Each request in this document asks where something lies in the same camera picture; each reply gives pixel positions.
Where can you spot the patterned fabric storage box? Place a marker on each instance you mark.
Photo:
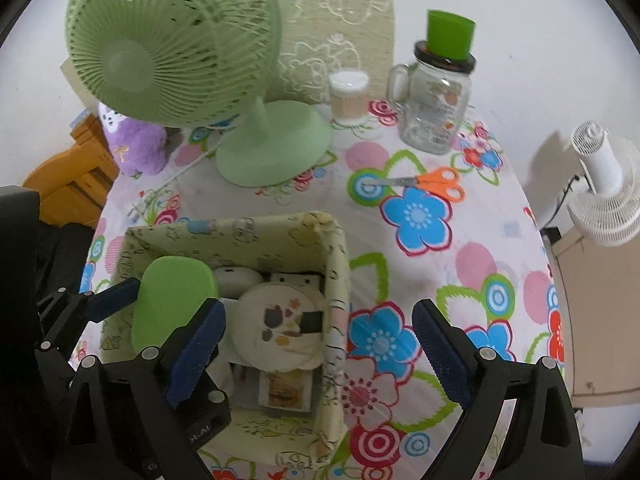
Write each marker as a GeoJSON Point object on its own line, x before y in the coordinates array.
{"type": "Point", "coordinates": [335, 270]}

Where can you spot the beige cabinet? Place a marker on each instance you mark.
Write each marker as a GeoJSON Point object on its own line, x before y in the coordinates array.
{"type": "Point", "coordinates": [605, 320]}

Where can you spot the green desk fan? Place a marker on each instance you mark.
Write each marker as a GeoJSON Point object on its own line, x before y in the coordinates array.
{"type": "Point", "coordinates": [165, 60]}

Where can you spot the purple plush toy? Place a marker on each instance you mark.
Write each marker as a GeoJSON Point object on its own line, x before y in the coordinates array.
{"type": "Point", "coordinates": [140, 145]}

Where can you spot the long white picture box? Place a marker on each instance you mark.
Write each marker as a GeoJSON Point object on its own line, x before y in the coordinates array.
{"type": "Point", "coordinates": [285, 390]}

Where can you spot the floral tablecloth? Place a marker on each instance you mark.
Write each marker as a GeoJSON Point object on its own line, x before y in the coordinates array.
{"type": "Point", "coordinates": [425, 270]}

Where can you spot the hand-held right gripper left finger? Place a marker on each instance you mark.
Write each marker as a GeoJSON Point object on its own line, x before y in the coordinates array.
{"type": "Point", "coordinates": [197, 350]}

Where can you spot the white round pad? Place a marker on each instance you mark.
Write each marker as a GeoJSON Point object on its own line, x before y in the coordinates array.
{"type": "Point", "coordinates": [235, 282]}

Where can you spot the white clip fan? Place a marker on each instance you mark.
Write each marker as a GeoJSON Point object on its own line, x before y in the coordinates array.
{"type": "Point", "coordinates": [605, 170]}

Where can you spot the black clothing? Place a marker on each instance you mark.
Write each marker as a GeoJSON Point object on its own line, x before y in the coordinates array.
{"type": "Point", "coordinates": [65, 255]}

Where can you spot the green plastic cup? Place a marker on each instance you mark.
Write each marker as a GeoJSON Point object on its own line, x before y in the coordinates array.
{"type": "Point", "coordinates": [450, 35]}

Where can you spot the cotton swab container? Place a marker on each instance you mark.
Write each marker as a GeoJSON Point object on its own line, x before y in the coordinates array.
{"type": "Point", "coordinates": [349, 102]}

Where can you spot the green oval case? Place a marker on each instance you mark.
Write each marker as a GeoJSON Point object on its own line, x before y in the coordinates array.
{"type": "Point", "coordinates": [170, 295]}

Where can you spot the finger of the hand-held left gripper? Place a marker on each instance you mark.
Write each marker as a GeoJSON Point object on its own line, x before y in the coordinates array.
{"type": "Point", "coordinates": [207, 420]}
{"type": "Point", "coordinates": [112, 297]}

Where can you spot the wooden chair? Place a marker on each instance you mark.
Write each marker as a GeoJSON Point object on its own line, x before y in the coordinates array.
{"type": "Point", "coordinates": [65, 180]}

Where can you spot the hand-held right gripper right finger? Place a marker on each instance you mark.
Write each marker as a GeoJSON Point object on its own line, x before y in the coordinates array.
{"type": "Point", "coordinates": [442, 352]}

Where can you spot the glass jar mug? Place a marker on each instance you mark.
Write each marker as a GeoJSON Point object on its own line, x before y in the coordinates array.
{"type": "Point", "coordinates": [430, 115]}

